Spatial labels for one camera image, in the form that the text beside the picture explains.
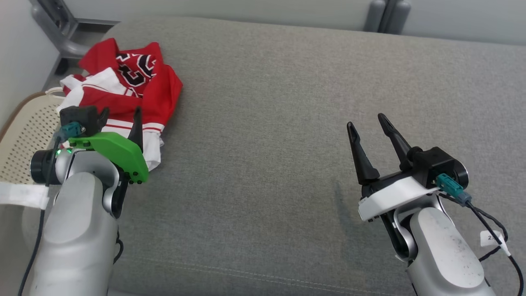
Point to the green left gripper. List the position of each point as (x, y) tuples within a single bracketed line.
[(119, 154)]

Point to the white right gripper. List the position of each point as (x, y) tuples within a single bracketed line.
[(394, 195)]

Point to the red basketball jersey white sleeves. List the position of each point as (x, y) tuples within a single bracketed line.
[(166, 88)]

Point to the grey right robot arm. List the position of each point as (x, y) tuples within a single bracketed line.
[(444, 255)]

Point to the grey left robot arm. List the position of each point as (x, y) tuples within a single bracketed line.
[(74, 230)]

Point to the beige perforated laundry basket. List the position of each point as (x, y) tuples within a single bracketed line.
[(24, 131)]

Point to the grey metal posts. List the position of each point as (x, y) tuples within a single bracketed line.
[(386, 16)]

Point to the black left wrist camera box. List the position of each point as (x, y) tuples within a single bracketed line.
[(78, 115)]

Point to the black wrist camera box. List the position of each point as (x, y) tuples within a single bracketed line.
[(435, 164), (78, 115)]

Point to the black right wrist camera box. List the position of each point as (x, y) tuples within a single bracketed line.
[(435, 164)]

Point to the grey metal frame rail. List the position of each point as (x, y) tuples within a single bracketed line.
[(61, 39)]

